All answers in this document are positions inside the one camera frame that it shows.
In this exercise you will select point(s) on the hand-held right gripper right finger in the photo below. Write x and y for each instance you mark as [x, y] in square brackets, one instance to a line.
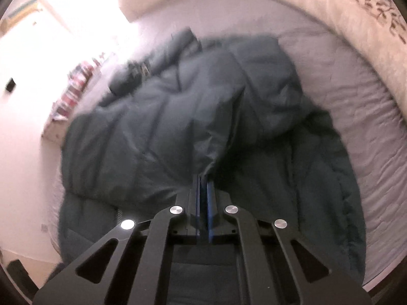
[210, 197]

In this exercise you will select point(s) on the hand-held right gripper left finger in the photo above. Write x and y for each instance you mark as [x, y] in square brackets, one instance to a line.
[199, 197]

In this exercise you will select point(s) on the dark teal puffer jacket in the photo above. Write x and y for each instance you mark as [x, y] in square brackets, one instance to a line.
[159, 117]

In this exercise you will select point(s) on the row of colourful books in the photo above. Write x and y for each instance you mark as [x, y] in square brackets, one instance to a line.
[74, 92]

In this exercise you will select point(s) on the bed with grey sheet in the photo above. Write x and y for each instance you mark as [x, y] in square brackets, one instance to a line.
[365, 133]

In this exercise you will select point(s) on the dark box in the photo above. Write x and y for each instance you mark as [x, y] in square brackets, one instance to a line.
[18, 274]

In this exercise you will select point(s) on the cream leaf-print blanket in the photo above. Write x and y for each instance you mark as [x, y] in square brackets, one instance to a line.
[349, 16]

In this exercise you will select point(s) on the white wall socket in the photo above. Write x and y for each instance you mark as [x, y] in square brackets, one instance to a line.
[44, 227]

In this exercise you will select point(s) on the black wall switch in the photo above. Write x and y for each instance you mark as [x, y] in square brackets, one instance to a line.
[10, 85]

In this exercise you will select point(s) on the wall air conditioner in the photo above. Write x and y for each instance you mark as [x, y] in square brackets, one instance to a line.
[19, 14]

